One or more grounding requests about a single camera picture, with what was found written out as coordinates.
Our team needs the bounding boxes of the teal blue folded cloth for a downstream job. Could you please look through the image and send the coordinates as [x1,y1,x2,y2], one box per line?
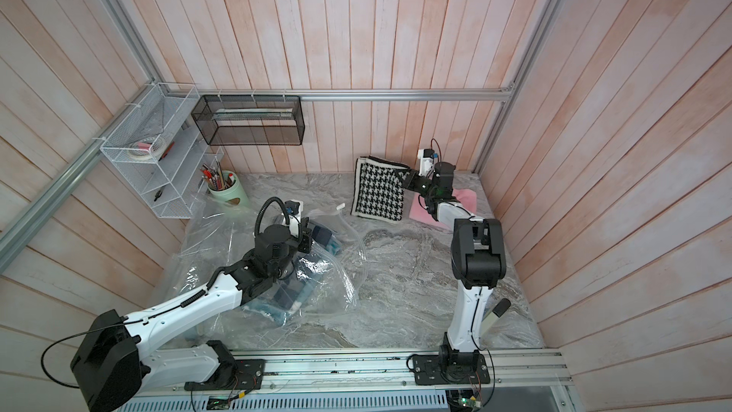
[244,224,354,325]

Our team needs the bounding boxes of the clear plastic vacuum bag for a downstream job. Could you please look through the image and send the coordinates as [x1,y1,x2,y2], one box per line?
[156,196,368,349]

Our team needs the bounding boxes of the green pen holder cup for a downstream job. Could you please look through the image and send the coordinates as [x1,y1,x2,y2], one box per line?
[208,170,249,207]

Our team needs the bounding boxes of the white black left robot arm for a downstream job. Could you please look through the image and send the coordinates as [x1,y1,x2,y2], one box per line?
[71,222,313,411]

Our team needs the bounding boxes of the pink blanket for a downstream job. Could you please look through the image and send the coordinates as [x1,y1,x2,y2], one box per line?
[409,189,480,231]

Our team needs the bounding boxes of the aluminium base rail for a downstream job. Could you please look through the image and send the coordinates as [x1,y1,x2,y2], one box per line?
[125,347,577,401]

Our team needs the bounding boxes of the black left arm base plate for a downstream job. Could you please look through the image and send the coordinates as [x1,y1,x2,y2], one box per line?
[184,359,266,393]

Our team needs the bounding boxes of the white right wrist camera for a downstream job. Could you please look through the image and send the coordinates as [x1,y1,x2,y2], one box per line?
[417,148,438,177]

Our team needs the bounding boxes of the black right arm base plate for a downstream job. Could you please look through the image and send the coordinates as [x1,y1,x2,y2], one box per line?
[406,351,491,385]

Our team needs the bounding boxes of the black white houndstooth blanket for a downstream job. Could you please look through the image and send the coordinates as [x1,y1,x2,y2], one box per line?
[351,156,411,223]

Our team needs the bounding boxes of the white wire shelf rack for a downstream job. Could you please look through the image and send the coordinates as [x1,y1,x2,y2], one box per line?
[101,82,224,219]

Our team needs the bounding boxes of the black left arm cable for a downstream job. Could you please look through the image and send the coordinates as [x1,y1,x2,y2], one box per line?
[39,322,130,389]

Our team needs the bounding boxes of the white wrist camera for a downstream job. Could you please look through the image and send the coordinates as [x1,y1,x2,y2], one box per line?
[417,148,438,177]
[284,200,302,236]

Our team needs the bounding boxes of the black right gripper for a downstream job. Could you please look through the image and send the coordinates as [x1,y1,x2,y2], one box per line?
[395,169,438,200]

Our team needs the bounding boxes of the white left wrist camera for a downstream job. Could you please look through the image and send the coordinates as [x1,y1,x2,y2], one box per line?
[284,200,302,236]

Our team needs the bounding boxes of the white tape roll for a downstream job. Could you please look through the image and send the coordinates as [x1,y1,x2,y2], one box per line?
[126,137,168,162]

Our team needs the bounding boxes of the black mesh wall basket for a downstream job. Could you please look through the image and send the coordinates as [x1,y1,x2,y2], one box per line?
[192,93,306,146]

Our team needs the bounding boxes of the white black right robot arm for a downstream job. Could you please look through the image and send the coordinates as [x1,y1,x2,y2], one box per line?
[403,149,507,385]

